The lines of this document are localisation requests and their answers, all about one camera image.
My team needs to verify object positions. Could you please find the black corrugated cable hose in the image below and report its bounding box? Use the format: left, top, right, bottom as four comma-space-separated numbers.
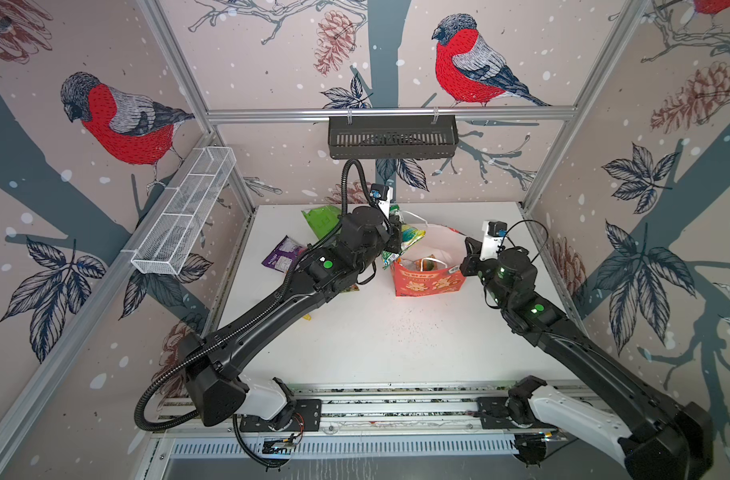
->
133, 158, 372, 469

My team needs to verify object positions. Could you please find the bright green chips bag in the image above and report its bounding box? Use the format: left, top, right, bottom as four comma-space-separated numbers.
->
302, 205, 342, 240

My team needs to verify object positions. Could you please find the aluminium mounting rail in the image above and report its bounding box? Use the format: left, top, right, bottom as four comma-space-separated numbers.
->
146, 380, 612, 436

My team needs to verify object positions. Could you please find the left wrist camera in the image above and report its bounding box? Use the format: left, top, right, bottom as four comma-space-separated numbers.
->
370, 183, 394, 218

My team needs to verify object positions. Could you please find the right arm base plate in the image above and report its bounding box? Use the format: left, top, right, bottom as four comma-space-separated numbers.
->
474, 376, 553, 430

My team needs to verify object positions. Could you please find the purple snack packet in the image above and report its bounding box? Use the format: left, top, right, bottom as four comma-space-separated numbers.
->
261, 236, 306, 273

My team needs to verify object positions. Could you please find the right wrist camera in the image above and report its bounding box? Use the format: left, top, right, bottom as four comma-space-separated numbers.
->
480, 220, 508, 261

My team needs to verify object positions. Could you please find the dark green snack packet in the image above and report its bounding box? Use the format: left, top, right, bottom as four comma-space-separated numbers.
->
382, 224, 426, 269

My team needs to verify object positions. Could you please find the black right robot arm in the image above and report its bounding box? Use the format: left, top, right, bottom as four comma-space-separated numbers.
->
460, 236, 714, 479

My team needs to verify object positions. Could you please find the black hanging wall basket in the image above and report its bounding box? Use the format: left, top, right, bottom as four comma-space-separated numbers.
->
328, 115, 459, 160

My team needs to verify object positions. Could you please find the red paper gift bag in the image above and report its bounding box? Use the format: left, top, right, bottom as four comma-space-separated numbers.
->
389, 211, 466, 297

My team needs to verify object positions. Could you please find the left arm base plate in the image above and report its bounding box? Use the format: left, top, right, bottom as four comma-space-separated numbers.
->
239, 399, 322, 433

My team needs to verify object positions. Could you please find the white wire mesh shelf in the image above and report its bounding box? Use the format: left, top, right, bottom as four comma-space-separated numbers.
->
131, 146, 236, 275

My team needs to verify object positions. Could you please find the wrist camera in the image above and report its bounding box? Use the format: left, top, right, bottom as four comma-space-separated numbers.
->
370, 183, 394, 218
480, 220, 508, 261

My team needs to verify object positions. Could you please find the orange rainbow candy packet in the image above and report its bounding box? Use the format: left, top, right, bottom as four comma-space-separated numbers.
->
416, 257, 445, 272

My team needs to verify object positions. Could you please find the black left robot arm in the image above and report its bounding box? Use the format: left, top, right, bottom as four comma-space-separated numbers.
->
178, 206, 402, 429

